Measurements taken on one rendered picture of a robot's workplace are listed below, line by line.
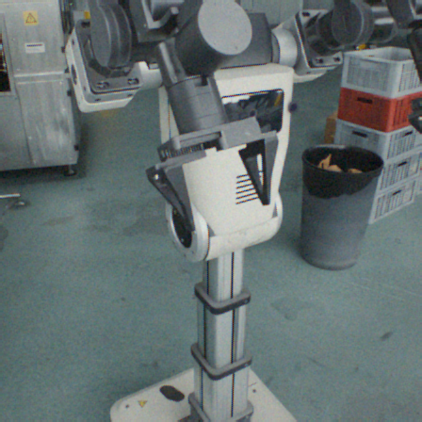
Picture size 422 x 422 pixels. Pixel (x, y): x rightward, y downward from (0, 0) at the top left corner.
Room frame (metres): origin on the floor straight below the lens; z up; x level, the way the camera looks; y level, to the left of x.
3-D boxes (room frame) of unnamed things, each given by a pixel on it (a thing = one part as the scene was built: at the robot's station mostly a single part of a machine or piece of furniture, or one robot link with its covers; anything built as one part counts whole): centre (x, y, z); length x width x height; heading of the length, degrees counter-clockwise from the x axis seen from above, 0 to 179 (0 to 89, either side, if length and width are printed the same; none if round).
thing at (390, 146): (2.98, -1.21, 0.55); 0.61 x 0.41 x 0.22; 129
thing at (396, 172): (2.98, -1.21, 0.33); 0.61 x 0.41 x 0.22; 128
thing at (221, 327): (0.85, -0.03, 0.65); 0.11 x 0.11 x 0.40; 31
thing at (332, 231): (2.28, -0.73, 0.32); 0.45 x 0.45 x 0.64
